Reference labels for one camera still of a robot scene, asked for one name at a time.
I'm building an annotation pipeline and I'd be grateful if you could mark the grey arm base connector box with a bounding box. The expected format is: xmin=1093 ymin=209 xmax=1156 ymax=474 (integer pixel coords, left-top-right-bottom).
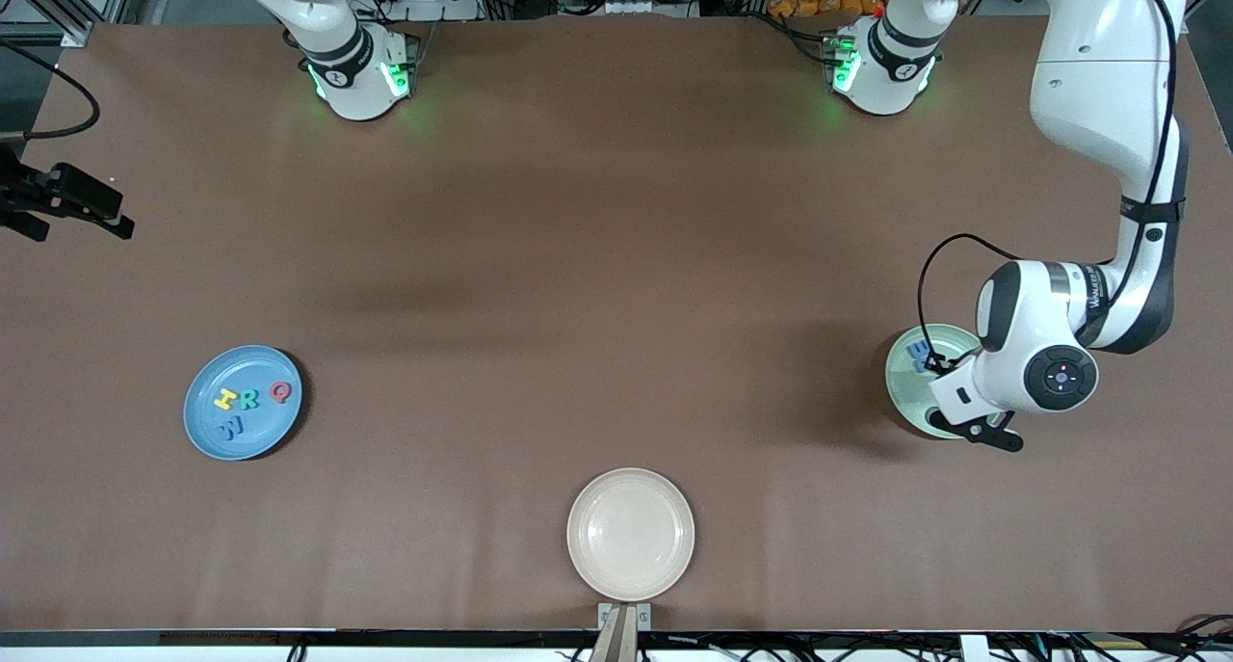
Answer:
xmin=822 ymin=28 xmax=860 ymax=94
xmin=383 ymin=32 xmax=422 ymax=99

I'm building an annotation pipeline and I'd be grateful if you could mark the pale green round plate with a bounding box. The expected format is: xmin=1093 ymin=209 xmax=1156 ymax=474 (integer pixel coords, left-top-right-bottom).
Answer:
xmin=885 ymin=324 xmax=985 ymax=440

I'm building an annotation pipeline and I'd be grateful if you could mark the blue round plate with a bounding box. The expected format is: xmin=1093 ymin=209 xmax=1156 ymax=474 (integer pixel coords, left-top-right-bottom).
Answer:
xmin=183 ymin=345 xmax=303 ymax=462

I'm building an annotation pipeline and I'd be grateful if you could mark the cream white round plate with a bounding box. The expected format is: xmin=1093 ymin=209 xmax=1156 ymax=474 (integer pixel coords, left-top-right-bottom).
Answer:
xmin=566 ymin=467 xmax=695 ymax=602

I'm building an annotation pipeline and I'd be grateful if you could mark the brown table cover sheet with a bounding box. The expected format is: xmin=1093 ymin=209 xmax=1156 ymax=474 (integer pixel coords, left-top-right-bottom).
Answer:
xmin=0 ymin=14 xmax=1233 ymax=634

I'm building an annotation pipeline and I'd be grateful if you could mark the long white power strip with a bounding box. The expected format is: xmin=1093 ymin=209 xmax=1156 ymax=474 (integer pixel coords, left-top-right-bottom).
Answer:
xmin=562 ymin=0 xmax=696 ymax=15

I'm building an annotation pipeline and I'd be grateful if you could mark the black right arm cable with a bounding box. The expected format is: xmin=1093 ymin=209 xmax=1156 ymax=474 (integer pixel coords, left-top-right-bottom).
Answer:
xmin=0 ymin=40 xmax=101 ymax=142

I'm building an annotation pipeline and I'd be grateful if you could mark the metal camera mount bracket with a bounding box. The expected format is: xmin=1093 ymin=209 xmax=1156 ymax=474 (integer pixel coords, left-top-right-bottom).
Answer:
xmin=597 ymin=601 xmax=653 ymax=662

